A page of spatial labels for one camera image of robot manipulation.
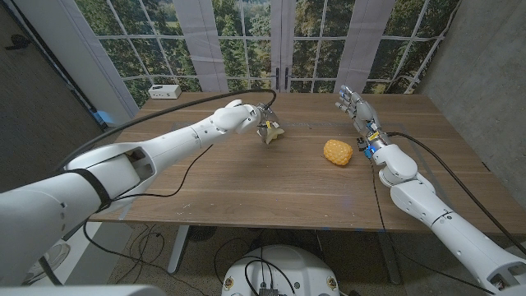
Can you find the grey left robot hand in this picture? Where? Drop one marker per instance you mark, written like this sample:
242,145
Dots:
269,119

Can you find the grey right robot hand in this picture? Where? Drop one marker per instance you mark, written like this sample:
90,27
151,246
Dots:
363,113

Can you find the pale yellow sponge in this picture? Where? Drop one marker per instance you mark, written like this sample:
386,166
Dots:
273,135

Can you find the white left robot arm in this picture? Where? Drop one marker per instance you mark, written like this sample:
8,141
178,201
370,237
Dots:
123,164

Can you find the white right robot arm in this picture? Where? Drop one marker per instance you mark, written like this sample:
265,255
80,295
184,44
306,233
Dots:
435,218

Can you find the orange toy pineapple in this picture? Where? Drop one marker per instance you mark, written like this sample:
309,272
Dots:
338,152

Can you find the printed window forest backdrop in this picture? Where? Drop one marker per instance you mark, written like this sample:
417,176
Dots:
246,41

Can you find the white power strip box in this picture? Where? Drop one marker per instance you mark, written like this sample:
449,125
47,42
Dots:
164,91

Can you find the dark ribbed round object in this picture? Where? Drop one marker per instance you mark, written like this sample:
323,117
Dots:
202,233

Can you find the grey table leg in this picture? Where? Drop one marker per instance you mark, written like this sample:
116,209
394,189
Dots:
389,259
178,251

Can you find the white robot torso base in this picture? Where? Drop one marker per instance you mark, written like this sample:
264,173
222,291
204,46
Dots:
283,271

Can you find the small blue object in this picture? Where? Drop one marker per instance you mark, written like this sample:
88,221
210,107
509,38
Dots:
103,117

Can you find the white sneaker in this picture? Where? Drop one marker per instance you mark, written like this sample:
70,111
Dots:
55,255

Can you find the white robot body edge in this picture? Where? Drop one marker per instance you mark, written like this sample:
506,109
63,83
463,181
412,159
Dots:
82,290

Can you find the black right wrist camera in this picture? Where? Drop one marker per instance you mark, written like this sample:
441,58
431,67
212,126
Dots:
363,146

